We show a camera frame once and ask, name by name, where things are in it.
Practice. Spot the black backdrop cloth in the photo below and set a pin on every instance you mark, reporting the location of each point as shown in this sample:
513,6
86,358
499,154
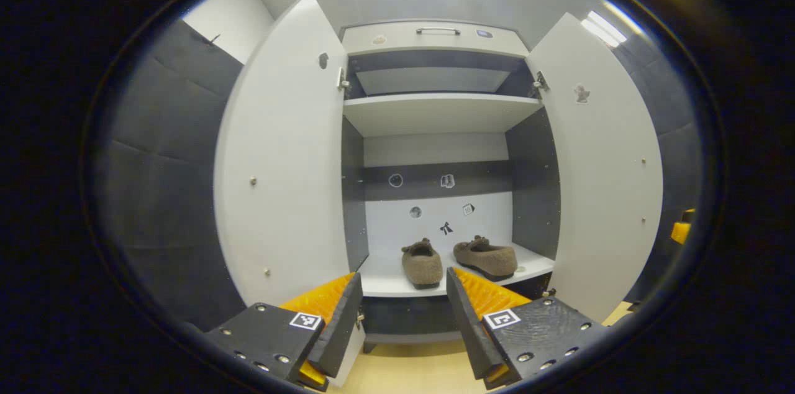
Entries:
168,164

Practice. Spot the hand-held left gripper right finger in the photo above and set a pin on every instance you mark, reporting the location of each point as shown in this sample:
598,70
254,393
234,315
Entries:
472,332

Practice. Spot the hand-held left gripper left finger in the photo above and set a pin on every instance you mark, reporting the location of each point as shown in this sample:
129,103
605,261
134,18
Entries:
338,325

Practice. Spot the small ceiling light panel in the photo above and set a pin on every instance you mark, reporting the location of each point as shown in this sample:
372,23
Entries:
604,28

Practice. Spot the grey shoe cabinet door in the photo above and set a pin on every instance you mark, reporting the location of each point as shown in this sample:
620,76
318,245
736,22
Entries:
286,164
608,183

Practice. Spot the brown fuzzy shoe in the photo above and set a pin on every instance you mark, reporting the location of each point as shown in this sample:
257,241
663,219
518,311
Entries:
422,266
490,260

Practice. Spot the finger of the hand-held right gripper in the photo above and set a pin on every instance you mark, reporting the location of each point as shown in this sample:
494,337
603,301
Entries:
680,232

